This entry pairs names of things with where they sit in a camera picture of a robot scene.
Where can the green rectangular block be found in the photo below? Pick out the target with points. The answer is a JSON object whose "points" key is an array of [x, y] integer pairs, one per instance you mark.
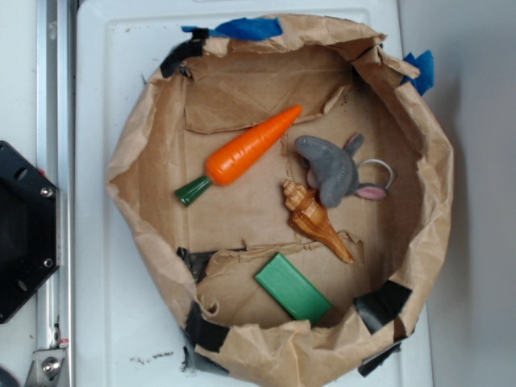
{"points": [[292, 291]]}

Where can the brown paper bag bowl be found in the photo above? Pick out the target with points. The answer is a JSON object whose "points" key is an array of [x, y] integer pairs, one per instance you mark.
{"points": [[210, 251]]}

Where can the orange toy carrot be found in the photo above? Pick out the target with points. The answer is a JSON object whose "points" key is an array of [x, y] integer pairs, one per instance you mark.
{"points": [[235, 158]]}

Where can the brown spiral seashell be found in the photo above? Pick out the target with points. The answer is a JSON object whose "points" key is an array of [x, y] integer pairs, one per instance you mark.
{"points": [[310, 218]]}

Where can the grey plush mouse toy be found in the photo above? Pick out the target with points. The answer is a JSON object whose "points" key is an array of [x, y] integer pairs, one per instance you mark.
{"points": [[333, 172]]}

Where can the black tape lower left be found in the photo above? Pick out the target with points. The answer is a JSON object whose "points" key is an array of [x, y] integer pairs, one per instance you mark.
{"points": [[206, 334]]}

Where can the black tape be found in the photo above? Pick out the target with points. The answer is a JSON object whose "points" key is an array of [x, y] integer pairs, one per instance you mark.
{"points": [[185, 50], [206, 334], [381, 306]]}

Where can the black tape upper left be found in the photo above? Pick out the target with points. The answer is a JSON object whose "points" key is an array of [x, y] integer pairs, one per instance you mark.
{"points": [[185, 50]]}

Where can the black tape lower right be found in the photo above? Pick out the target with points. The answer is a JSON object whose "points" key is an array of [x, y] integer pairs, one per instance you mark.
{"points": [[381, 306]]}

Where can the blue tape top piece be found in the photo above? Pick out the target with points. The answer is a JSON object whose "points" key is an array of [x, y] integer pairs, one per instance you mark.
{"points": [[240, 29]]}

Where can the blue tape piece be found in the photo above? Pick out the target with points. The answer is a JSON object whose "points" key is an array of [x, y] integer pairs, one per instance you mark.
{"points": [[425, 64], [240, 29]]}

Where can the blue tape right piece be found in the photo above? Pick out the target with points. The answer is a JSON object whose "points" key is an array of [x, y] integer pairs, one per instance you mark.
{"points": [[425, 64]]}

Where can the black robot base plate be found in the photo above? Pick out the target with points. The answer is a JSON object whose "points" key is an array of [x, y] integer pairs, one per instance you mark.
{"points": [[28, 230]]}

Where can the aluminium extrusion rail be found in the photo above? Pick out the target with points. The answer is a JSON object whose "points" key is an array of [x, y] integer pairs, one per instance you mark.
{"points": [[55, 154]]}

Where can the metal corner bracket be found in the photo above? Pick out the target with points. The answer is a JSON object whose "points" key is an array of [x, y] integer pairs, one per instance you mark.
{"points": [[46, 368]]}

